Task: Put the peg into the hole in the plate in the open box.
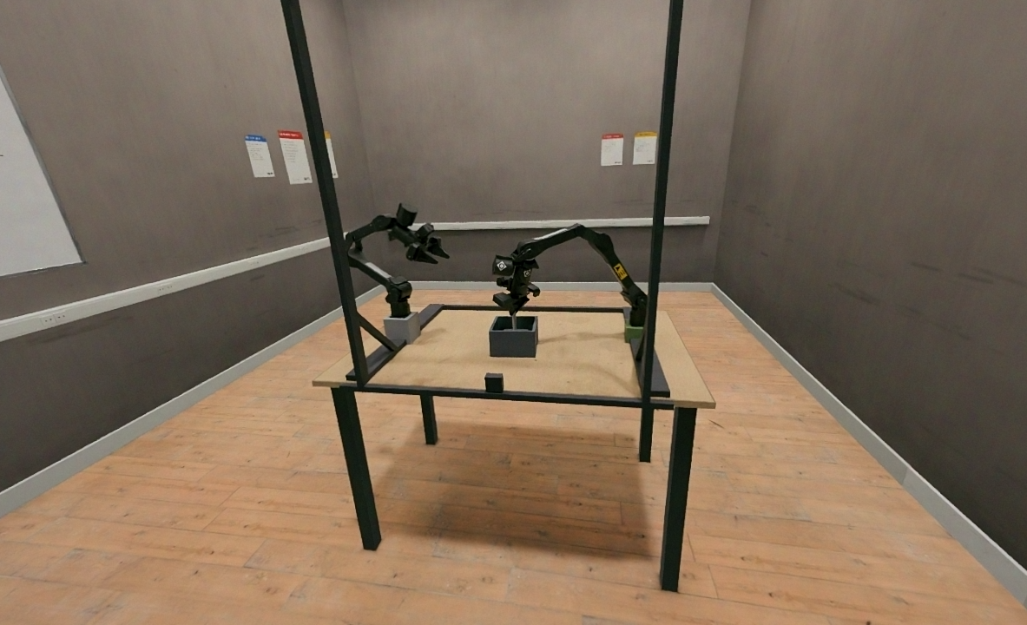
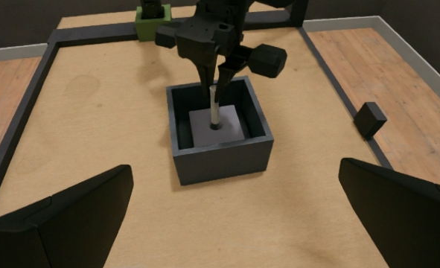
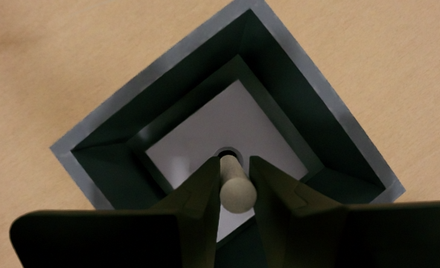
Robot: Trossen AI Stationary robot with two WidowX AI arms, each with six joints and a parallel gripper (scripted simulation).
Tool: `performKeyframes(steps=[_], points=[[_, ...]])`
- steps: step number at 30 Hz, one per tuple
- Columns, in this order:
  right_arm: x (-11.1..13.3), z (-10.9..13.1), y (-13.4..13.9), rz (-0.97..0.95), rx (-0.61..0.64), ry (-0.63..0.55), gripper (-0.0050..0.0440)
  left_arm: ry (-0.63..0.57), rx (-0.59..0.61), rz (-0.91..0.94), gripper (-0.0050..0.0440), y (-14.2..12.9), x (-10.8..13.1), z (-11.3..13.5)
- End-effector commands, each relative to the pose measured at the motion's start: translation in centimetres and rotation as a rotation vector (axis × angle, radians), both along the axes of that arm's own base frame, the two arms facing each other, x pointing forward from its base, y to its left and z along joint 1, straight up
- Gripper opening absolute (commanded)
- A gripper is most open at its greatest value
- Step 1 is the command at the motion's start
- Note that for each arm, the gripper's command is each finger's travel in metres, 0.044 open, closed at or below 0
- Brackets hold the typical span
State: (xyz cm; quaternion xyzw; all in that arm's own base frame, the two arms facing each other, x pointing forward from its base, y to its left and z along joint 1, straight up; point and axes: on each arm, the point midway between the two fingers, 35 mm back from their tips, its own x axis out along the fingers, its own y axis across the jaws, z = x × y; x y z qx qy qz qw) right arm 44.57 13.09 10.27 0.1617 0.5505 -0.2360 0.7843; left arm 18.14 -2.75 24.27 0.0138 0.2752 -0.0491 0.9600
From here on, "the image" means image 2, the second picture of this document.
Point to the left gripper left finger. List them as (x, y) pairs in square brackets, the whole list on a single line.
[(73, 228)]

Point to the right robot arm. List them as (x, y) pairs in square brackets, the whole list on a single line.
[(196, 38)]

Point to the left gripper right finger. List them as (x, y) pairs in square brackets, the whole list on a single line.
[(401, 213)]

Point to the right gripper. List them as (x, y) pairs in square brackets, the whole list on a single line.
[(265, 60)]

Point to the white cylindrical peg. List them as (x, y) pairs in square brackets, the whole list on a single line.
[(214, 106)]

